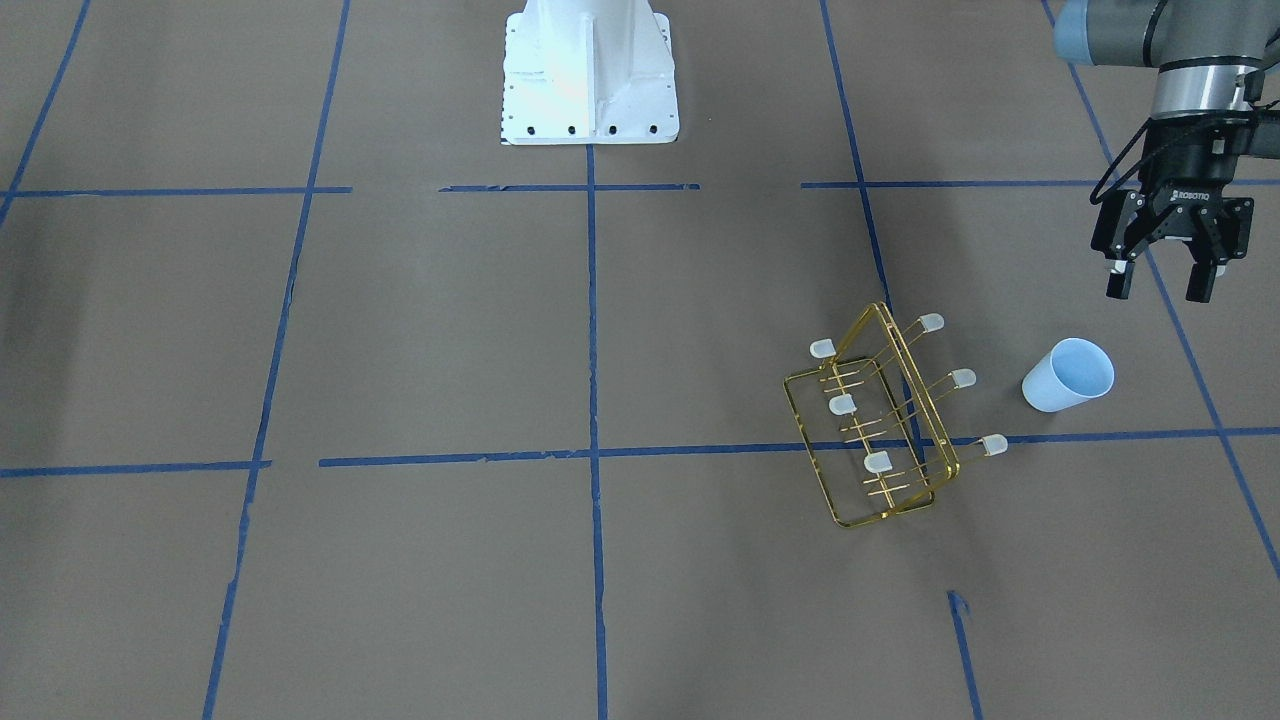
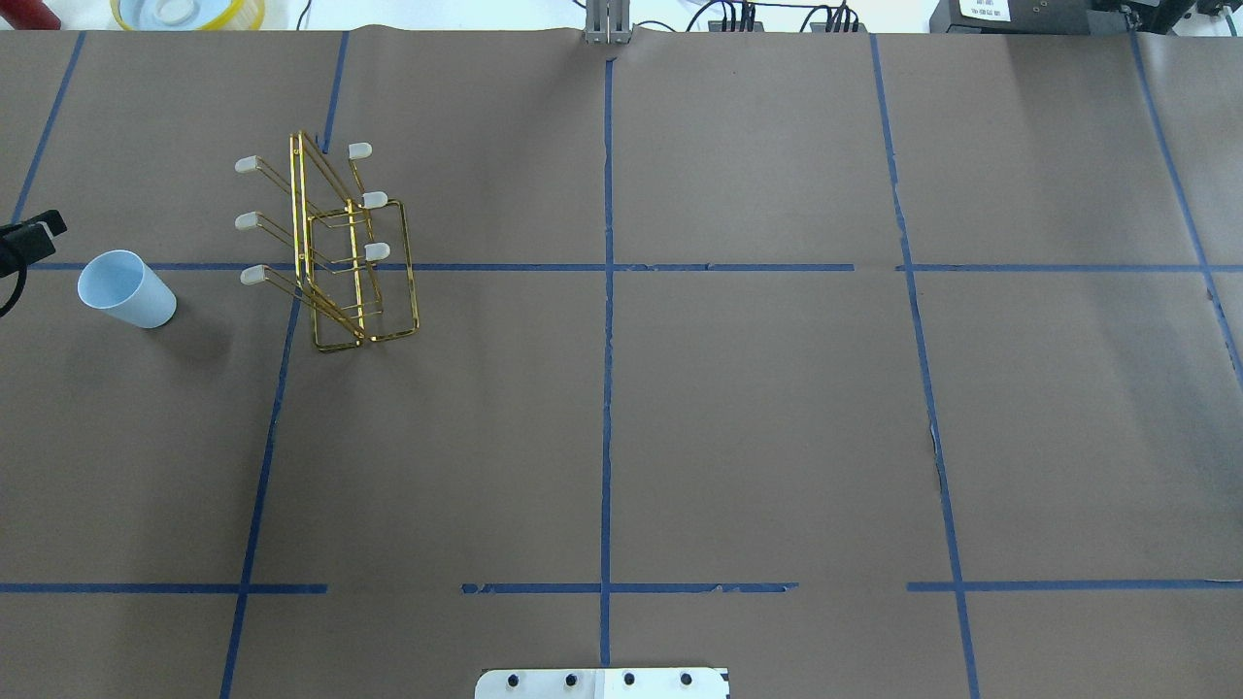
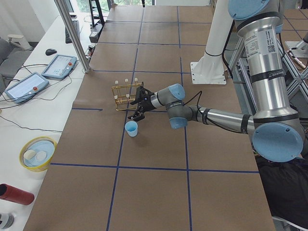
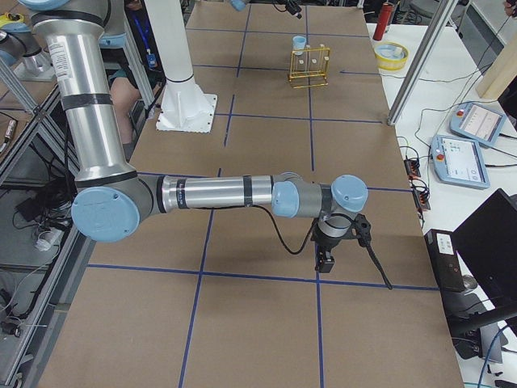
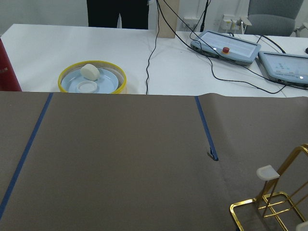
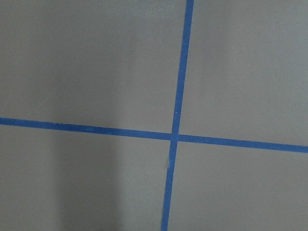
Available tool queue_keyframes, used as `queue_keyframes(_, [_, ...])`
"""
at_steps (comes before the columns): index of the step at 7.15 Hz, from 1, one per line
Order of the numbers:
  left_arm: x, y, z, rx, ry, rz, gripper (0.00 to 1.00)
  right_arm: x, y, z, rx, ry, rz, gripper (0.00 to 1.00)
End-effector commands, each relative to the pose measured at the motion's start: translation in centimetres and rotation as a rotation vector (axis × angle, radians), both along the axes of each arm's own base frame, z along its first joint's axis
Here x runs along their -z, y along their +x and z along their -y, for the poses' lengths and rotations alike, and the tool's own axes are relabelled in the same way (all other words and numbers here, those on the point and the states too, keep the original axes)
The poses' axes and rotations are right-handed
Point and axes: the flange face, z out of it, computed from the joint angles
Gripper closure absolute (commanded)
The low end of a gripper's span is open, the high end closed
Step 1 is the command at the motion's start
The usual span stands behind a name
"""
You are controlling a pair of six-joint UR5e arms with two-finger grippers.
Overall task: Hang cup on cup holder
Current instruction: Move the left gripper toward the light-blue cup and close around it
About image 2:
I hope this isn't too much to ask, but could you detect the light blue plastic cup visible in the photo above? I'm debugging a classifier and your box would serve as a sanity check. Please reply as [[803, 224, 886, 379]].
[[77, 250, 178, 330]]

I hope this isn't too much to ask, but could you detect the aluminium frame post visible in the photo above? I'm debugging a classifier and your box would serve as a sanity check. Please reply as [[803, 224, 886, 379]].
[[576, 0, 633, 45]]

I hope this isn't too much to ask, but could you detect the red cylinder bottle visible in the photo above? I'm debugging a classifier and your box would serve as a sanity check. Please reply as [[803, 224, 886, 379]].
[[0, 0, 62, 31]]

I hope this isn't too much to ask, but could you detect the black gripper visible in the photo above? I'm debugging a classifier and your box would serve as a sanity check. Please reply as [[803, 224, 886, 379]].
[[1, 211, 67, 276]]

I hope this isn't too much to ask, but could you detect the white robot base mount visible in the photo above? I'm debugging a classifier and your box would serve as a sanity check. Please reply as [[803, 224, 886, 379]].
[[474, 667, 731, 698]]

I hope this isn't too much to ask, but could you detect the black device box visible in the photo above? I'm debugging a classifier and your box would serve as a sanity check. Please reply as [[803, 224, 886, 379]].
[[929, 1, 1197, 36]]

